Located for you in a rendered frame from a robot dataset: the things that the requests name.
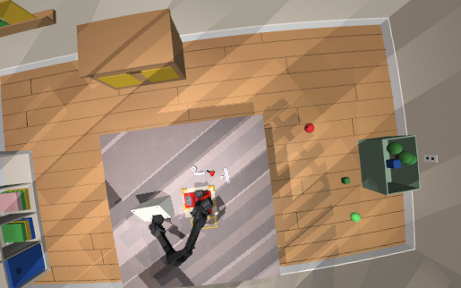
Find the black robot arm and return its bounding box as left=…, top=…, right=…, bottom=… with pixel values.
left=149, top=196, right=213, bottom=267

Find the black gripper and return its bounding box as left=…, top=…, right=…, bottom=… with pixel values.
left=194, top=190, right=204, bottom=205

